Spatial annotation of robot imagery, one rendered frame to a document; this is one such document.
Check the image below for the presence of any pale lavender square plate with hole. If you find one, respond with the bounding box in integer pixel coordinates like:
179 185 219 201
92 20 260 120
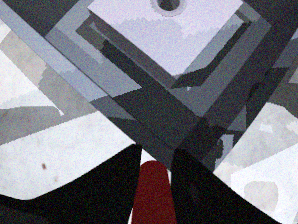
86 0 243 88

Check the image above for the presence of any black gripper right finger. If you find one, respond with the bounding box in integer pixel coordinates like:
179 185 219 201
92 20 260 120
170 149 281 224

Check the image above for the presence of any dark red peg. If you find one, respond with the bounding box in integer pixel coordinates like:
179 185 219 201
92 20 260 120
130 160 177 224

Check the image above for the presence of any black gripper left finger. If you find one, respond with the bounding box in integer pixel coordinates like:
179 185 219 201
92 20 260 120
0 144 142 224

